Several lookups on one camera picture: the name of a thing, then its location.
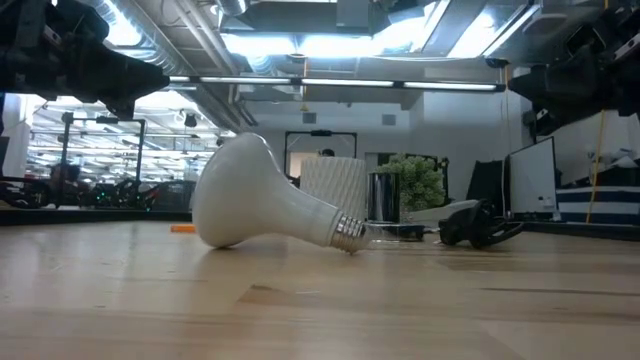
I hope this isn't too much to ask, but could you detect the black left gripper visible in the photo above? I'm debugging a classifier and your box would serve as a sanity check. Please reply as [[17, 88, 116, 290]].
[[0, 0, 170, 122]]

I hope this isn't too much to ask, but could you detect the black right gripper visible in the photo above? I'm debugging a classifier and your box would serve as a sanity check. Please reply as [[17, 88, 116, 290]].
[[508, 0, 640, 136]]

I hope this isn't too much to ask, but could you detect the black lamp power cord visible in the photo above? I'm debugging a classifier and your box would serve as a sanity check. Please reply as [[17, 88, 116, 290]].
[[438, 198, 525, 250]]

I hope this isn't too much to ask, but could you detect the white reflector lightbulb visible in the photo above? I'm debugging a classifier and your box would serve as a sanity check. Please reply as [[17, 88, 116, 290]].
[[191, 132, 374, 254]]

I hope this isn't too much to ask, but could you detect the chrome lamp socket base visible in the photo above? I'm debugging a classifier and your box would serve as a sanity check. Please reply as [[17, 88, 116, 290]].
[[367, 172, 427, 242]]

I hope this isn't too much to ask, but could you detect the white screen monitor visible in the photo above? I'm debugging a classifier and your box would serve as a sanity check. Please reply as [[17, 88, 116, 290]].
[[504, 136, 559, 217]]

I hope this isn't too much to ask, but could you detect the black office chair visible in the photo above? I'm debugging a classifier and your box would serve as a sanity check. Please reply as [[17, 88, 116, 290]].
[[467, 159, 506, 217]]

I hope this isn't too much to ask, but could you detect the black mesh chair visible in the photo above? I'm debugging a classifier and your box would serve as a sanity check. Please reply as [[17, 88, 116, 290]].
[[152, 179, 197, 213]]

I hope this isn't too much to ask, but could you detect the blue white striped box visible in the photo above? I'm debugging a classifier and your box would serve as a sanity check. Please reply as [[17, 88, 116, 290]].
[[555, 185, 640, 224]]

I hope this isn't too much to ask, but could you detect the green artificial plant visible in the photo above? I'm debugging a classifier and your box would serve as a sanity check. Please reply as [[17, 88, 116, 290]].
[[374, 153, 447, 214]]

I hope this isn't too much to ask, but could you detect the grey rectangular block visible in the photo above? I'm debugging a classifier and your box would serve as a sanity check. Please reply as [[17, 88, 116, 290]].
[[407, 199, 481, 229]]

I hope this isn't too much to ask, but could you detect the LED light bar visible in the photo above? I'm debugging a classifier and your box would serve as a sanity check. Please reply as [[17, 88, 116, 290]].
[[167, 74, 506, 94]]

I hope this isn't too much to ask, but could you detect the white textured pen cup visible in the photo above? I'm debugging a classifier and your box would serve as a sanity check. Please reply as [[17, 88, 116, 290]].
[[299, 156, 369, 222]]

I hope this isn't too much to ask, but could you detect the black camera rig frame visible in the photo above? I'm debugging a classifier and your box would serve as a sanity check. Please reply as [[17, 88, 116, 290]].
[[58, 112, 147, 209]]

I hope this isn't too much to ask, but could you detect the black aluminium table frame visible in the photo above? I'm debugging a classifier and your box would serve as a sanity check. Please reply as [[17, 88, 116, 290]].
[[0, 208, 640, 241]]

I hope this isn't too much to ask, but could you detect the black doorway frame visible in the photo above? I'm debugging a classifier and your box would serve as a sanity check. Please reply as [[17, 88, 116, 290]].
[[283, 129, 359, 181]]

